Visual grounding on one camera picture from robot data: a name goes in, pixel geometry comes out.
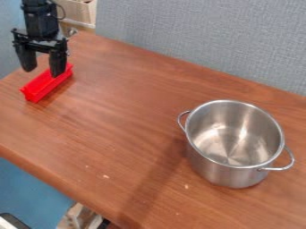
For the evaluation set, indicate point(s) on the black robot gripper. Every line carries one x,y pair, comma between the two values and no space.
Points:
40,36

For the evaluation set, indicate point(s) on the red rectangular block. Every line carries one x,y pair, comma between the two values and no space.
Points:
40,86

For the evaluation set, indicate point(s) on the black and white object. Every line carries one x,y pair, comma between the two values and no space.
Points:
9,222

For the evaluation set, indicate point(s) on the stainless steel pot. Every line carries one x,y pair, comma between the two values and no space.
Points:
234,142

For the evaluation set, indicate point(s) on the wooden table leg frame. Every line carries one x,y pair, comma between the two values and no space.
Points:
79,218

